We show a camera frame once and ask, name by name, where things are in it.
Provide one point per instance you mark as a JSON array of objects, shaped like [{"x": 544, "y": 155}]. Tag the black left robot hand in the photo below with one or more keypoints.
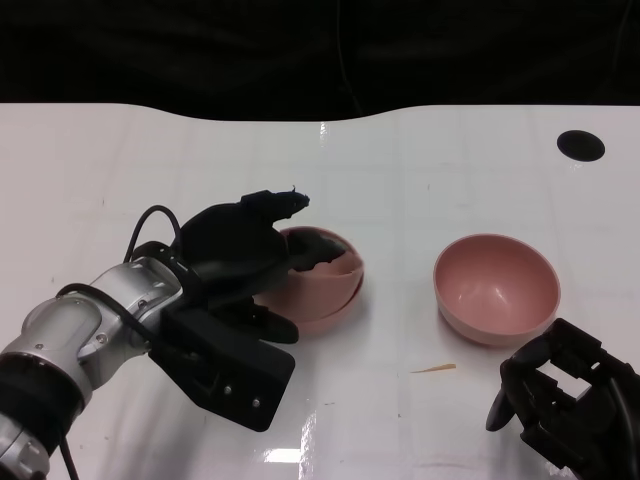
[{"x": 230, "y": 250}]

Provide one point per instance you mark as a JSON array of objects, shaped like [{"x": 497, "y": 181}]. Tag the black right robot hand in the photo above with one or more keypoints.
[{"x": 600, "y": 425}]

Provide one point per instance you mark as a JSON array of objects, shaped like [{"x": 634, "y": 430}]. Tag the orange wood sliver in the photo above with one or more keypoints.
[{"x": 435, "y": 369}]

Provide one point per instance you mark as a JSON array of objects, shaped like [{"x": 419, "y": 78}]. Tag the pink plastic bowl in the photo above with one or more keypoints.
[
  {"x": 330, "y": 322},
  {"x": 320, "y": 295},
  {"x": 495, "y": 295}
]

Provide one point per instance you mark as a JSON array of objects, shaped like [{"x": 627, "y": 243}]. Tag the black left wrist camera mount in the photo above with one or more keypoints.
[{"x": 235, "y": 380}]

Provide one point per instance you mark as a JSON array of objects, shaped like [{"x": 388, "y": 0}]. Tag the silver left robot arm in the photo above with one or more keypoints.
[{"x": 65, "y": 325}]

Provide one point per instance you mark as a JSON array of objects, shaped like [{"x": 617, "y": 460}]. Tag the black round table grommet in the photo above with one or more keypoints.
[{"x": 581, "y": 145}]

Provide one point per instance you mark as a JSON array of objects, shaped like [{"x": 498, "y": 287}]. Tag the black backdrop curtain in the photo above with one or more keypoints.
[{"x": 150, "y": 50}]

